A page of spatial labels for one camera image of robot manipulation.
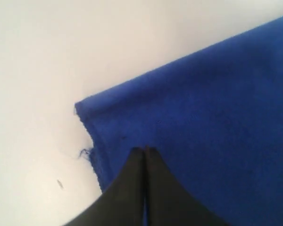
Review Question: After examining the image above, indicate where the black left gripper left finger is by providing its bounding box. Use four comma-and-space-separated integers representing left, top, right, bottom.
66, 148, 144, 226

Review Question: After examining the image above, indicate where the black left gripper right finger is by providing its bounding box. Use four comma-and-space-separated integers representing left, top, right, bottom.
144, 147, 229, 226

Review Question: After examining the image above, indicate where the blue towel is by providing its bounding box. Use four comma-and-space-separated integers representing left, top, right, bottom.
75, 17, 283, 226

